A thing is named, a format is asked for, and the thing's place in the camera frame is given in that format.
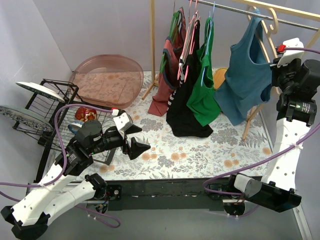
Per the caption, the blue tank top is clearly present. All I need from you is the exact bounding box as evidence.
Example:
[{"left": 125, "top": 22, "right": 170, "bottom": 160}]
[{"left": 213, "top": 17, "right": 272, "bottom": 126}]

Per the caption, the wooden hanger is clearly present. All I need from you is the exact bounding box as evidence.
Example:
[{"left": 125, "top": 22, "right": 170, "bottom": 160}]
[{"left": 255, "top": 7, "right": 279, "bottom": 63}]

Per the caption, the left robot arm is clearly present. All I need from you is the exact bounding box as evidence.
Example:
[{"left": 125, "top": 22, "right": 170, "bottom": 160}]
[{"left": 0, "top": 120, "right": 150, "bottom": 240}]

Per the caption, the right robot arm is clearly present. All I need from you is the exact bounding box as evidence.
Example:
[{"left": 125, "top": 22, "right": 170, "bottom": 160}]
[{"left": 226, "top": 58, "right": 320, "bottom": 213}]

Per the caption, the black tank top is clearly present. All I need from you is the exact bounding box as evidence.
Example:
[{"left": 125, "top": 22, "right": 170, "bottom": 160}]
[{"left": 166, "top": 20, "right": 213, "bottom": 138}]

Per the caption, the red tank top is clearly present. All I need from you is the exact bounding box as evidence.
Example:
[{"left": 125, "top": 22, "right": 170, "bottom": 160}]
[{"left": 148, "top": 7, "right": 186, "bottom": 117}]

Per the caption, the green tank top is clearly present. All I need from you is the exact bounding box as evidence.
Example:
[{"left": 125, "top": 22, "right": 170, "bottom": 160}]
[{"left": 187, "top": 19, "right": 221, "bottom": 126}]

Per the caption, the blue hanger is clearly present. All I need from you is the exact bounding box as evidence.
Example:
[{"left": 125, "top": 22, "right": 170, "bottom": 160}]
[{"left": 200, "top": 1, "right": 216, "bottom": 87}]

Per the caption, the pink hanger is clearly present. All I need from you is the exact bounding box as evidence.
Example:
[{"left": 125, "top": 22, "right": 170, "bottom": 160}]
[{"left": 177, "top": 0, "right": 199, "bottom": 82}]

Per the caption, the green hanger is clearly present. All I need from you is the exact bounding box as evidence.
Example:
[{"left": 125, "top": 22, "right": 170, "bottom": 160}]
[{"left": 159, "top": 10, "right": 182, "bottom": 72}]

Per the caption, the red floral bowl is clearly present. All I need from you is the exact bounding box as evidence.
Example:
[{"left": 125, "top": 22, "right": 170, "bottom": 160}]
[{"left": 74, "top": 106, "right": 97, "bottom": 122}]

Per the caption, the blue white bowl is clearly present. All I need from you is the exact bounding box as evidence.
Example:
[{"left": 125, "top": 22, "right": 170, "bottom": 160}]
[{"left": 67, "top": 120, "right": 84, "bottom": 135}]

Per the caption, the pink plastic basin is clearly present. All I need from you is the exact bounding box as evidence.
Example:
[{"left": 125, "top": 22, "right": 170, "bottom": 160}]
[{"left": 69, "top": 54, "right": 144, "bottom": 109}]

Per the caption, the woven bamboo tray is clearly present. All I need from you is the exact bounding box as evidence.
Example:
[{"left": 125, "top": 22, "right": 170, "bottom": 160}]
[{"left": 213, "top": 68, "right": 228, "bottom": 90}]

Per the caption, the wooden clothes rack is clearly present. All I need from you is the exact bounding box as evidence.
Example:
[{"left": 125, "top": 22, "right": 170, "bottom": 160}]
[{"left": 141, "top": 0, "right": 320, "bottom": 141}]

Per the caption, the blue patterned plate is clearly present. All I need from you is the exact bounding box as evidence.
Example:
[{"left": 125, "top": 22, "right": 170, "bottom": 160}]
[{"left": 0, "top": 105, "right": 54, "bottom": 132}]

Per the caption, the floral tablecloth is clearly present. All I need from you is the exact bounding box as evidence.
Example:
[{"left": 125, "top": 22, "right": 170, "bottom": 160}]
[{"left": 48, "top": 67, "right": 275, "bottom": 180}]

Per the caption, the white plate upper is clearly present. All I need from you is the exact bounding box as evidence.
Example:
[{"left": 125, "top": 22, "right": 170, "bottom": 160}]
[{"left": 16, "top": 82, "right": 65, "bottom": 102}]

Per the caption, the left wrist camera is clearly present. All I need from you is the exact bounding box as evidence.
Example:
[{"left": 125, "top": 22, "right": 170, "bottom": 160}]
[{"left": 111, "top": 108, "right": 134, "bottom": 139}]

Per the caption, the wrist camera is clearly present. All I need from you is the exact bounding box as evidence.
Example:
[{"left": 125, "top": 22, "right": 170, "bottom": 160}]
[
  {"left": 276, "top": 37, "right": 304, "bottom": 68},
  {"left": 111, "top": 108, "right": 134, "bottom": 139}
]

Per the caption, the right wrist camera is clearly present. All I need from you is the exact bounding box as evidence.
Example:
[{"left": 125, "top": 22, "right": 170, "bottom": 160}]
[{"left": 276, "top": 37, "right": 304, "bottom": 68}]

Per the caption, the black wire dish rack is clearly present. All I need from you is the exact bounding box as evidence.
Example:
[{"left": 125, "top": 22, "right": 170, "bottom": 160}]
[{"left": 12, "top": 78, "right": 116, "bottom": 183}]

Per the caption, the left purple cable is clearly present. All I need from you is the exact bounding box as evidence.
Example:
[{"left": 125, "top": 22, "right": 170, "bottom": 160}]
[{"left": 0, "top": 104, "right": 122, "bottom": 228}]

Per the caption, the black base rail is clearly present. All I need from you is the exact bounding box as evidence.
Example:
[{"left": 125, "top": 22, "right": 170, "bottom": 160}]
[{"left": 108, "top": 178, "right": 237, "bottom": 212}]

